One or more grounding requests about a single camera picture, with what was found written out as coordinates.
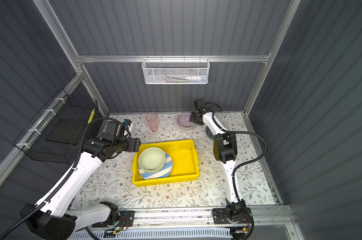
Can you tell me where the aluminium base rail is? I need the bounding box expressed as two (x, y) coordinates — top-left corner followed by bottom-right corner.
(119, 205), (296, 229)

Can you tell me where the white vented cable duct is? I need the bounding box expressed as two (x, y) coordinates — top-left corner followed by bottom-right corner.
(69, 227), (231, 240)

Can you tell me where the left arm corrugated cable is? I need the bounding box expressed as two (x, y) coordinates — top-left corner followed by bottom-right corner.
(0, 116), (122, 240)

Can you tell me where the pen in white basket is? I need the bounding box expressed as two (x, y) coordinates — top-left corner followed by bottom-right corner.
(162, 75), (206, 83)

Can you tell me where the yellow plastic bin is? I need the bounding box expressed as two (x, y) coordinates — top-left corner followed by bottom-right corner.
(132, 140), (199, 187)

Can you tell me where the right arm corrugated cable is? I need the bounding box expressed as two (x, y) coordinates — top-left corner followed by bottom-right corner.
(204, 101), (267, 208)

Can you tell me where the black wire wall basket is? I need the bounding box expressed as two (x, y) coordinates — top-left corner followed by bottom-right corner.
(13, 89), (101, 164)

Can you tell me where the light green bowl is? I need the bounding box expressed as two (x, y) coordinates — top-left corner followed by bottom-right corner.
(138, 147), (166, 173)

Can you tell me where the pink plastic cup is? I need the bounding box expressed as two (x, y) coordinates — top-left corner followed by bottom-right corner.
(145, 113), (159, 132)

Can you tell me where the blue glazed ceramic bowl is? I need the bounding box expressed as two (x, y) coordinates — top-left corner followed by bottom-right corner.
(205, 127), (214, 141)

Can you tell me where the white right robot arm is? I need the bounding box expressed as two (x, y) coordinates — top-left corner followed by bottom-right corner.
(189, 99), (246, 222)

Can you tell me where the pink ceramic bowl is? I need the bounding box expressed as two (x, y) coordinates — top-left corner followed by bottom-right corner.
(177, 113), (196, 131)

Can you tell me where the white wire mesh basket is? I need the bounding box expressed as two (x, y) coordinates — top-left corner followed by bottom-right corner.
(142, 57), (210, 85)

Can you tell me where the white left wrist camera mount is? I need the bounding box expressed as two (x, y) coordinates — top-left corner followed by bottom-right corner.
(123, 119), (132, 139)

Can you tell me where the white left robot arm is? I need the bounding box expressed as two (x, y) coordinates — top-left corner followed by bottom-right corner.
(20, 118), (141, 240)

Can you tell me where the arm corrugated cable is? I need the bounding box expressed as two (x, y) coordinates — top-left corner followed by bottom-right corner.
(0, 116), (122, 240)
(204, 101), (267, 208)

